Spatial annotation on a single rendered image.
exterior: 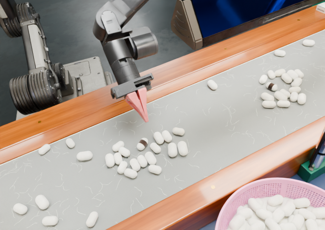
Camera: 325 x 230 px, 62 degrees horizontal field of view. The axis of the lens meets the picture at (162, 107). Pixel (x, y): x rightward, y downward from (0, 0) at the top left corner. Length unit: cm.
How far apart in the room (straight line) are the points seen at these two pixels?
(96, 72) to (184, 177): 94
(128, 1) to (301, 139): 51
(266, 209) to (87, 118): 49
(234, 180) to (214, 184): 4
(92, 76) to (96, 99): 62
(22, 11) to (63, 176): 64
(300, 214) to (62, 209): 48
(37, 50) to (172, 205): 69
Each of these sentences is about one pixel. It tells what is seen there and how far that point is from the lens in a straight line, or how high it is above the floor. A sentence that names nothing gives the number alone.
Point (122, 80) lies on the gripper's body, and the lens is 63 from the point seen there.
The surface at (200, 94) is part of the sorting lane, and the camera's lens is 80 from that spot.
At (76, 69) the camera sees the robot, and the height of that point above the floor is 47.
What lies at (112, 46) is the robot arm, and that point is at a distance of 65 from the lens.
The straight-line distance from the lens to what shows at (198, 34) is 42.
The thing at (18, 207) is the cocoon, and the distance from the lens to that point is 69.
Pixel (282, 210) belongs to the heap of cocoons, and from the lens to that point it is 60.
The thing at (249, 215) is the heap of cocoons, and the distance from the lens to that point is 59.
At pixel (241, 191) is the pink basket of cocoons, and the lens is 58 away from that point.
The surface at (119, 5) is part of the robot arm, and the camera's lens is 69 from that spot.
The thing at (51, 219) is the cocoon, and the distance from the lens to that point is 63.
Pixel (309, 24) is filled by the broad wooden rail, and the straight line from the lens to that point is 111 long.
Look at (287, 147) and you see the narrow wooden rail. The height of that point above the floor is 76.
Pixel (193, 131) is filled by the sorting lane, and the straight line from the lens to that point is 70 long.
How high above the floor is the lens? 127
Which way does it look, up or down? 44 degrees down
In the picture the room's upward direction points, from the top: 9 degrees counter-clockwise
